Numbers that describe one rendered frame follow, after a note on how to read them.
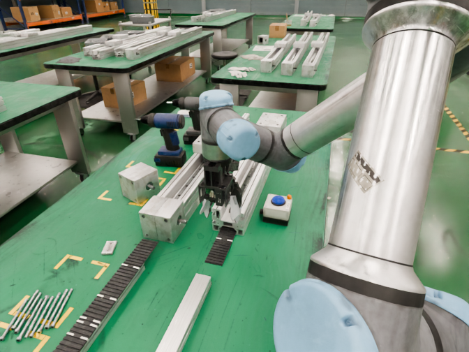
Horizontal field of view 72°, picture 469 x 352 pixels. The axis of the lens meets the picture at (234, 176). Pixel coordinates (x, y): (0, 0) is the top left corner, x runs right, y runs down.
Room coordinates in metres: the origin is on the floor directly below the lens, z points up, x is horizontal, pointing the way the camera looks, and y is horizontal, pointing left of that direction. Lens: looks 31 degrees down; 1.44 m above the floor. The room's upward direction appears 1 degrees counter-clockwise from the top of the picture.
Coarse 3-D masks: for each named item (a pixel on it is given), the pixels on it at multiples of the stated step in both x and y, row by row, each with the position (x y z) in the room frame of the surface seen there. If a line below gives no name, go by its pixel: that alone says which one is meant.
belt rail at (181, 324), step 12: (204, 276) 0.57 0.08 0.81; (192, 288) 0.53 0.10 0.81; (204, 288) 0.53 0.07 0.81; (192, 300) 0.50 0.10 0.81; (180, 312) 0.46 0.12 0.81; (192, 312) 0.46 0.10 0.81; (180, 324) 0.44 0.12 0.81; (192, 324) 0.45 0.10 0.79; (168, 336) 0.41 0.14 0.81; (180, 336) 0.41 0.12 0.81; (168, 348) 0.38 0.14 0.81; (180, 348) 0.39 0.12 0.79
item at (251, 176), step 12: (240, 168) 1.01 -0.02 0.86; (252, 168) 1.06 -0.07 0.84; (264, 168) 1.01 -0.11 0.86; (240, 180) 0.98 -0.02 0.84; (252, 180) 0.93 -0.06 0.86; (264, 180) 1.02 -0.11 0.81; (252, 192) 0.86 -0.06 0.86; (228, 204) 0.85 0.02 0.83; (252, 204) 0.85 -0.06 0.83; (216, 216) 0.78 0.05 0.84; (228, 216) 0.79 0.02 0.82; (240, 216) 0.75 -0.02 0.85; (216, 228) 0.78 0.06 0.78; (240, 228) 0.75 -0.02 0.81
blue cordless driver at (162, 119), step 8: (144, 120) 1.21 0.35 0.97; (152, 120) 1.19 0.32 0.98; (160, 120) 1.19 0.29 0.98; (168, 120) 1.18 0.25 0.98; (176, 120) 1.18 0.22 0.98; (184, 120) 1.22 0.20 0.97; (160, 128) 1.20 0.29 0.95; (168, 128) 1.19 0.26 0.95; (176, 128) 1.18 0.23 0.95; (168, 136) 1.19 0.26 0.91; (176, 136) 1.20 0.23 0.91; (168, 144) 1.20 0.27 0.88; (176, 144) 1.19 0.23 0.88; (160, 152) 1.19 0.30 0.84; (168, 152) 1.18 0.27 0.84; (176, 152) 1.18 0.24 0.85; (184, 152) 1.22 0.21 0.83; (160, 160) 1.18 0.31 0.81; (168, 160) 1.18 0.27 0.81; (176, 160) 1.17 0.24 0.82; (184, 160) 1.21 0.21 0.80
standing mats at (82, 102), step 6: (240, 90) 4.87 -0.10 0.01; (246, 90) 4.87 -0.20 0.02; (84, 96) 4.64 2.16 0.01; (96, 96) 4.64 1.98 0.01; (102, 96) 4.63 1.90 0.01; (240, 96) 4.56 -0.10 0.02; (246, 96) 4.58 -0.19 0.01; (84, 102) 4.39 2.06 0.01; (90, 102) 4.38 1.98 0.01; (96, 102) 4.38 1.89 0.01; (240, 102) 4.31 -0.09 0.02
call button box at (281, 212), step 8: (288, 200) 0.85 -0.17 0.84; (264, 208) 0.81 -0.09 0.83; (272, 208) 0.81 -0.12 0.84; (280, 208) 0.81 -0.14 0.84; (288, 208) 0.80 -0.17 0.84; (264, 216) 0.81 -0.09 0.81; (272, 216) 0.80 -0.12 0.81; (280, 216) 0.80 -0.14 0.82; (288, 216) 0.79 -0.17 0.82; (280, 224) 0.80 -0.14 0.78
